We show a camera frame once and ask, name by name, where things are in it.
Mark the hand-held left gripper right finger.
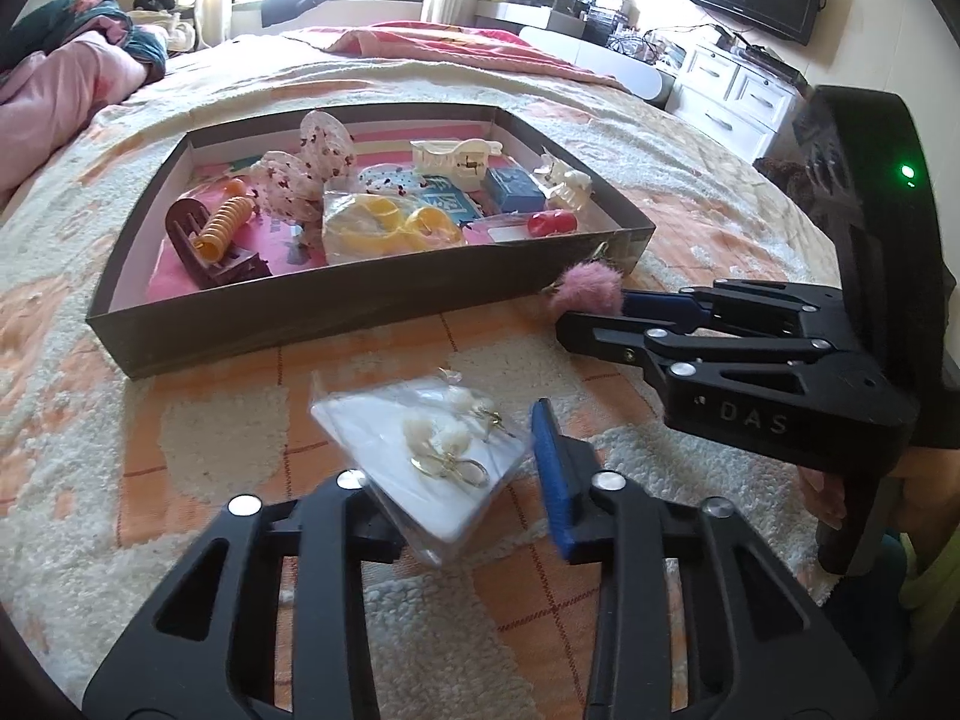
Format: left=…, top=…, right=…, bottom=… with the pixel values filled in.
left=529, top=399, right=878, bottom=720

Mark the black set-top box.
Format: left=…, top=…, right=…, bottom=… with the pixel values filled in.
left=712, top=22, right=807, bottom=83

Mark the cream hair claw clip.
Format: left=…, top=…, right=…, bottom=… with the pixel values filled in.
left=411, top=136, right=505, bottom=192

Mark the tangle of cables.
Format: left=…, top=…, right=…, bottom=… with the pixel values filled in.
left=615, top=26, right=687, bottom=65

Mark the dark shallow cardboard box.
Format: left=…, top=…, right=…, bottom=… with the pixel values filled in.
left=85, top=101, right=656, bottom=381

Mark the yellow hair tie packet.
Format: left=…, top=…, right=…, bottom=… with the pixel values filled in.
left=322, top=193, right=466, bottom=267

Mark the pink pompom keychain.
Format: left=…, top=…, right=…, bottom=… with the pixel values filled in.
left=544, top=240, right=625, bottom=316

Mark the dark floral quilt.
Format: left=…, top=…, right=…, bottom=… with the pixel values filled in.
left=0, top=0, right=170, bottom=83

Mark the brown hair claw clip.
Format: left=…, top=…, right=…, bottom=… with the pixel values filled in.
left=165, top=195, right=272, bottom=290

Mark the pink quilt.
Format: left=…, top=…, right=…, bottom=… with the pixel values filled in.
left=0, top=22, right=170, bottom=207

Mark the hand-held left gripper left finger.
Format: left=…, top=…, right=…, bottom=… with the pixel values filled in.
left=82, top=469, right=406, bottom=720

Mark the blue printed card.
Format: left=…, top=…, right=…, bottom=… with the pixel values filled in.
left=420, top=172, right=481, bottom=226

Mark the cream garment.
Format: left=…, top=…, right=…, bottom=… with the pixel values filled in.
left=124, top=7, right=197, bottom=53

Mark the floral fabric bow hair clip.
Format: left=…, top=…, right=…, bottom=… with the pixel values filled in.
left=247, top=110, right=357, bottom=222

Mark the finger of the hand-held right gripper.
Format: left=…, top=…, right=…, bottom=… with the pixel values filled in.
left=621, top=280, right=846, bottom=340
left=555, top=310, right=857, bottom=392

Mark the white drawer chest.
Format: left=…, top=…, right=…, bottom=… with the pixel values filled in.
left=667, top=41, right=815, bottom=162

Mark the white bow hair clip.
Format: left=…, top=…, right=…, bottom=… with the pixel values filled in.
left=534, top=152, right=593, bottom=209

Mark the light blue dotted hair clip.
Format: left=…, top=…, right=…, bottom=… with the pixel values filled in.
left=356, top=165, right=425, bottom=196

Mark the white earring packet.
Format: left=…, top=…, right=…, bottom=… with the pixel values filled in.
left=310, top=367, right=526, bottom=567

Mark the white grey low cabinet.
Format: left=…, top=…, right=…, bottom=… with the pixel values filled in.
left=474, top=0, right=680, bottom=110

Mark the brown fuzzy cloth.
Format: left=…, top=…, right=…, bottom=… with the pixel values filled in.
left=754, top=157, right=815, bottom=203

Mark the person's yellow green clothing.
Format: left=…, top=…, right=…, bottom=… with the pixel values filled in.
left=898, top=532, right=960, bottom=616

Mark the person's right hand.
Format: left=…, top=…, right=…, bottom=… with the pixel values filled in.
left=797, top=467, right=849, bottom=531

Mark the pink folded blanket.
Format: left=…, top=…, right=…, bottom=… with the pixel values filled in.
left=281, top=24, right=631, bottom=95

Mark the small blue box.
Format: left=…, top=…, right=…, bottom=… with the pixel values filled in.
left=484, top=167, right=547, bottom=213

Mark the orange spiral hair tie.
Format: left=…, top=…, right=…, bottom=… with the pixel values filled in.
left=196, top=196, right=256, bottom=260

